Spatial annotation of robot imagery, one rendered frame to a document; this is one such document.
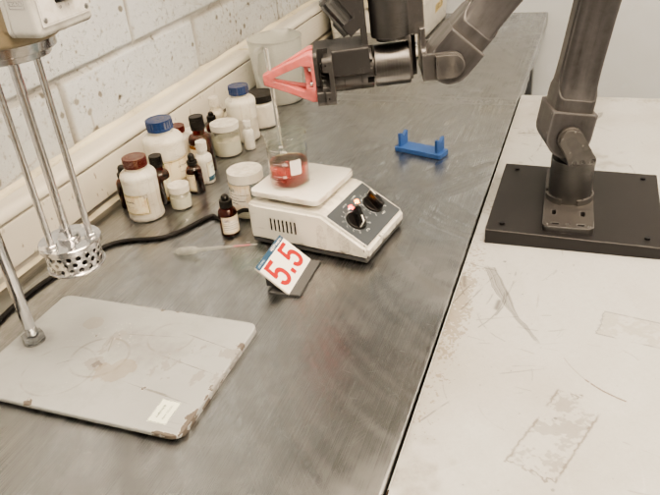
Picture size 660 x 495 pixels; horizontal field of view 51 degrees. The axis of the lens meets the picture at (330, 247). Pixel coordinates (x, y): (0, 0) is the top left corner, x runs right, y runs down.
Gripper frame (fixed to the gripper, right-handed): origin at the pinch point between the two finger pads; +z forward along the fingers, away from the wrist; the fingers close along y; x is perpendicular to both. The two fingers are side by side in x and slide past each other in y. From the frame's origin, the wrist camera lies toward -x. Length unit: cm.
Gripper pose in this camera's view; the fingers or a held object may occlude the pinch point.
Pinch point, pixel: (269, 79)
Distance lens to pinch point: 99.3
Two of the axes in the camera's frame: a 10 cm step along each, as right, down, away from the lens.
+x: 1.3, 8.5, 5.1
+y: 0.0, 5.1, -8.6
